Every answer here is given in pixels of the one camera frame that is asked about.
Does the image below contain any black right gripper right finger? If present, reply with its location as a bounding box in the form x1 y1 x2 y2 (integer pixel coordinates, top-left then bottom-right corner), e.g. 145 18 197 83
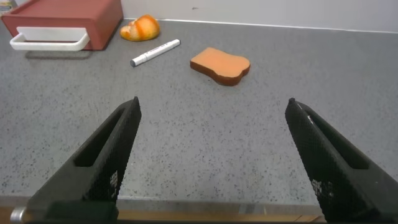
285 97 398 223

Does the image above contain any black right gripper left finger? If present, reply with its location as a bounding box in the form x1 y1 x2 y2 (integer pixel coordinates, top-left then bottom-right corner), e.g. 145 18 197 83
26 96 142 223

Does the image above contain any red drawer with white handle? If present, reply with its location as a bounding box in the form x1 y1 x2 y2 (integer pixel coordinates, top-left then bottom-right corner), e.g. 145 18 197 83
2 17 94 52

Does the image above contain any white marker pen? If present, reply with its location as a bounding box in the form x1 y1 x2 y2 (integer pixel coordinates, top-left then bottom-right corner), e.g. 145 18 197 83
129 39 182 68

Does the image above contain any orange glazed bread roll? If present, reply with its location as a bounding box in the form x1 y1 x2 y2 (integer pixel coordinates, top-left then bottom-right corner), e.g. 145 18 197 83
119 14 161 42

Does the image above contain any toast slice with brown crust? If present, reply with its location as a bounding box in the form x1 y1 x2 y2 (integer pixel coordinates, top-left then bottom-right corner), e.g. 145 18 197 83
190 47 251 87

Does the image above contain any small yellow juice carton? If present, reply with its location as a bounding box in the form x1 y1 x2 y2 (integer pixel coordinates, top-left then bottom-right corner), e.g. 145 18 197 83
0 0 18 13

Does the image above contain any red drawer box white handle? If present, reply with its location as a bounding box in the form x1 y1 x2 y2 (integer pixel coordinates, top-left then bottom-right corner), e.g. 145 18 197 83
1 0 124 52

